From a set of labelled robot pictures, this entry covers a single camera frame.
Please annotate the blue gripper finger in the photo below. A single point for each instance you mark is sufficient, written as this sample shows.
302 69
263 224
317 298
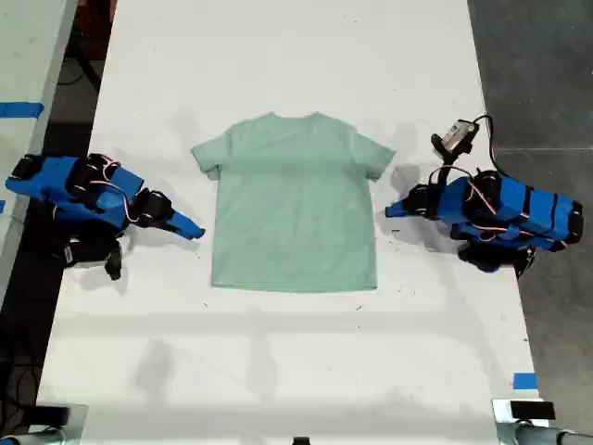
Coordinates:
187 221
183 232
402 212
400 205

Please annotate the white side table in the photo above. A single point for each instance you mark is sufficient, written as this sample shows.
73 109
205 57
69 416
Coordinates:
28 55

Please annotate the small black box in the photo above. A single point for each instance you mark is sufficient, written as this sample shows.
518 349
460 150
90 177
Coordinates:
50 415
533 410

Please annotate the black camera stalk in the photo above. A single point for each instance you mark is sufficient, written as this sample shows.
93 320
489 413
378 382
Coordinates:
114 266
445 162

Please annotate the grey metal pipe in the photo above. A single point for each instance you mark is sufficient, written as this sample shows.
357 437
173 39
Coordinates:
546 436
28 438

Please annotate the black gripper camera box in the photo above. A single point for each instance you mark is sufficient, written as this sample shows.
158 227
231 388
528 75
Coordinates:
458 134
85 252

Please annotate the pale green T-shirt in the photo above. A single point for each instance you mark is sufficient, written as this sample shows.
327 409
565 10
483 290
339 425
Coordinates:
292 208

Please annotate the metal table bracket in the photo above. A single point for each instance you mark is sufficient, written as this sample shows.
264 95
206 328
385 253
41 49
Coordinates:
78 419
501 412

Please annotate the long blue tape strip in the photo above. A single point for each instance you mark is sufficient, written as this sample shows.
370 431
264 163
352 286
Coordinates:
21 109

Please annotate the square blue tape piece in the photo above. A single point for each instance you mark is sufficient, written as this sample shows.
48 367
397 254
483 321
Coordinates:
525 381

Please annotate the small black clip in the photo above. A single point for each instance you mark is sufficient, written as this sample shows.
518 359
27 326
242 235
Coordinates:
301 441

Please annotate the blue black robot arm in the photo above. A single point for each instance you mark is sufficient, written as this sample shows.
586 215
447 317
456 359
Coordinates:
528 208
51 185

